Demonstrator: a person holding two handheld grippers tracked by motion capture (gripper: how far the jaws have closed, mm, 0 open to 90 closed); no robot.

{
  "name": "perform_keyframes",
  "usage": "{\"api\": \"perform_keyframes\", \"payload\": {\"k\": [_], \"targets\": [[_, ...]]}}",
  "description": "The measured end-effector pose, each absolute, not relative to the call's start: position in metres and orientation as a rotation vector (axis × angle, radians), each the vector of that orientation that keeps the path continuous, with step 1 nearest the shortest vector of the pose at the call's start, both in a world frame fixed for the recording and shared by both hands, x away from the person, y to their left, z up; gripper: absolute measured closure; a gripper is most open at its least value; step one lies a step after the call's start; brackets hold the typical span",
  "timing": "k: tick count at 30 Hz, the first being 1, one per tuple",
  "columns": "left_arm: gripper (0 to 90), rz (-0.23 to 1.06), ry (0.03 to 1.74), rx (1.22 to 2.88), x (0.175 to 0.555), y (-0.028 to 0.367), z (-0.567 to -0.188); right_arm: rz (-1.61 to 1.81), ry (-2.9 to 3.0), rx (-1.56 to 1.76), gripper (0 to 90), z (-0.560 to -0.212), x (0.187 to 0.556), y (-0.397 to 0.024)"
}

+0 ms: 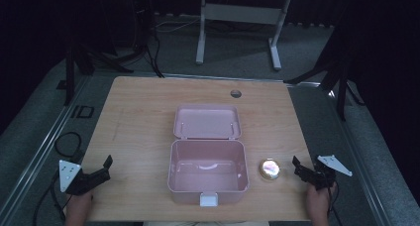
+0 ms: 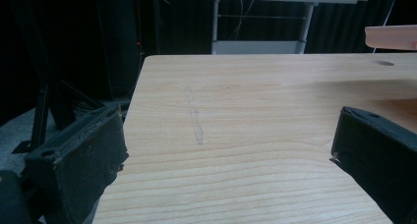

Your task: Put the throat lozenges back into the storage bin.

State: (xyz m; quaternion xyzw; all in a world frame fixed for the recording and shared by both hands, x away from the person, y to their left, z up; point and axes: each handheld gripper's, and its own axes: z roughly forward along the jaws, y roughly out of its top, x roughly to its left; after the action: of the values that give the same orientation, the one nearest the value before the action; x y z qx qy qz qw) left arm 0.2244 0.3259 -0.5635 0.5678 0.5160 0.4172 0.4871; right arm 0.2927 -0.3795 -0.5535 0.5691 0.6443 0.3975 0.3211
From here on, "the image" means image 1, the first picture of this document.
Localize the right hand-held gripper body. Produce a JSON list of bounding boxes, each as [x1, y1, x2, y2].
[[302, 154, 354, 191]]

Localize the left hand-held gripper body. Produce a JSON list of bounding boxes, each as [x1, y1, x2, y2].
[[58, 159, 112, 196]]

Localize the round gold tin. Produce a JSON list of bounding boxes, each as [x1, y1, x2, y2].
[[259, 158, 281, 181]]

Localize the pink plastic storage box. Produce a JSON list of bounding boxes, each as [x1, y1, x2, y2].
[[166, 103, 251, 208]]

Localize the person's left hand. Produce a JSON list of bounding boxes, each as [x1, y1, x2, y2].
[[65, 188, 95, 218]]

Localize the person's right hand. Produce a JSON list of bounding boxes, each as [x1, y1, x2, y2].
[[304, 180, 339, 218]]

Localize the black metal stand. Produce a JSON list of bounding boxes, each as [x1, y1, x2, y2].
[[56, 37, 135, 107], [284, 17, 367, 123]]

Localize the black equipment tower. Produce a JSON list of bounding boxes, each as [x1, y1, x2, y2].
[[130, 0, 157, 57]]

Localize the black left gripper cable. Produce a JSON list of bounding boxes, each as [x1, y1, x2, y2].
[[32, 170, 72, 226]]

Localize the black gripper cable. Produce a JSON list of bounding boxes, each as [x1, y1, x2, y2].
[[324, 181, 345, 226], [32, 170, 72, 226]]

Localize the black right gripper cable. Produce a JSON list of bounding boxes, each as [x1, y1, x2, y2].
[[324, 181, 345, 226]]

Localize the black looped floor cable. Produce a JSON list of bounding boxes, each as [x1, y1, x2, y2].
[[53, 131, 83, 161]]

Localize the black floor cables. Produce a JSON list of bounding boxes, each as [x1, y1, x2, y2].
[[144, 32, 165, 79]]

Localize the white floor cable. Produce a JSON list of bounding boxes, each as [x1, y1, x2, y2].
[[154, 18, 201, 34]]

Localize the white desk frame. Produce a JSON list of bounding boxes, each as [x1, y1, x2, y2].
[[195, 0, 293, 71]]

